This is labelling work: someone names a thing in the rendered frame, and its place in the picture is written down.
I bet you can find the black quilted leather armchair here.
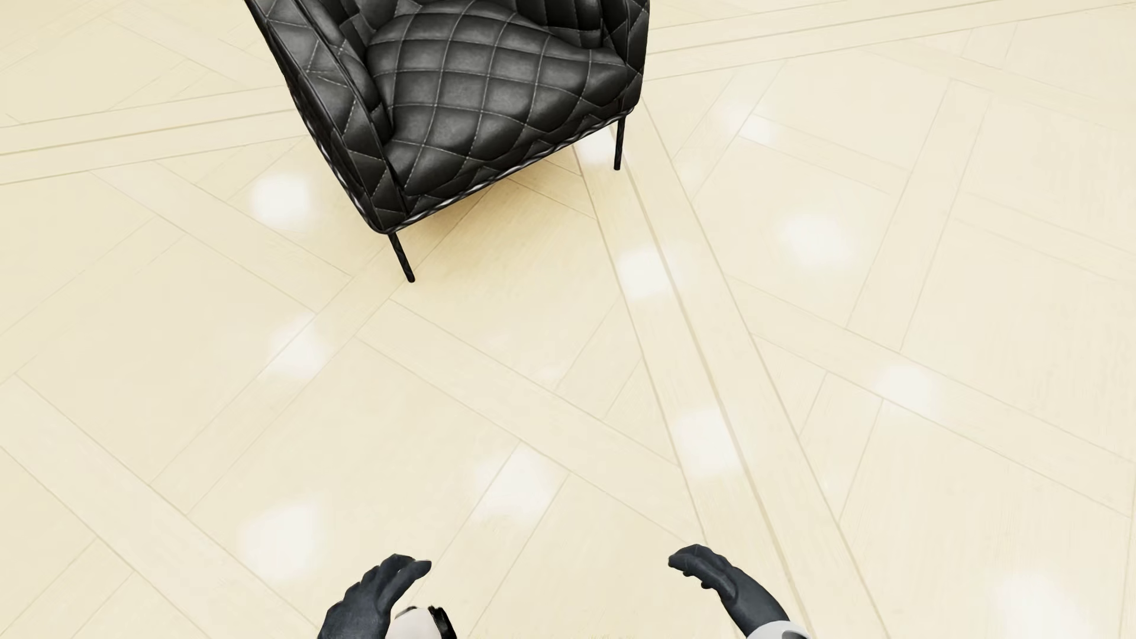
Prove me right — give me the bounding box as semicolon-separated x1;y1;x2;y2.
244;0;651;284

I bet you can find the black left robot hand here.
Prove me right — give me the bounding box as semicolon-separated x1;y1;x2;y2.
317;554;433;639

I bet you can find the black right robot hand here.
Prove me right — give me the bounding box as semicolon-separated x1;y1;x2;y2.
667;544;792;637

